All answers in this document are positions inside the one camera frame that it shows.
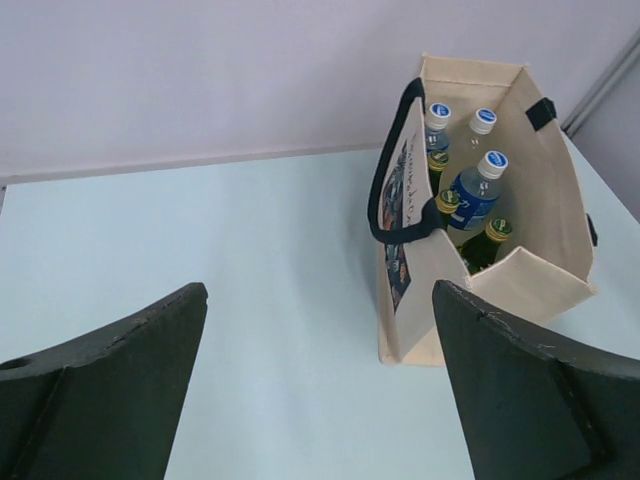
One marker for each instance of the blue label water bottle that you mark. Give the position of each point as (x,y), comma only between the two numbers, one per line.
(436,121)
(478,188)

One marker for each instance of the clear unlabelled water bottle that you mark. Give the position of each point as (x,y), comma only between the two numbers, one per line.
(473,138)

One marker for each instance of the beige canvas tote bag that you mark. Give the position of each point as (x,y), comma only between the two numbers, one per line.
(543,268)

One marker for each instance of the right aluminium frame post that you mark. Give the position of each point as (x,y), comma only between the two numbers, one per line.
(604,84)

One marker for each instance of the green bottle orange label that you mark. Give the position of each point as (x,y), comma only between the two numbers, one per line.
(437,161)

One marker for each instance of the green glass bottle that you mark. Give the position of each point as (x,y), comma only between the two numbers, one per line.
(480,251)

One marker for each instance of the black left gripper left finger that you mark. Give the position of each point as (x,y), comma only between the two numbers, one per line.
(106,404)

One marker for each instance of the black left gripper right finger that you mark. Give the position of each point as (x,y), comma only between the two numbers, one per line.
(534,404)

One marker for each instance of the green bottle yellow label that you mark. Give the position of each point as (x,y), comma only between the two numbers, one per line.
(447,202)

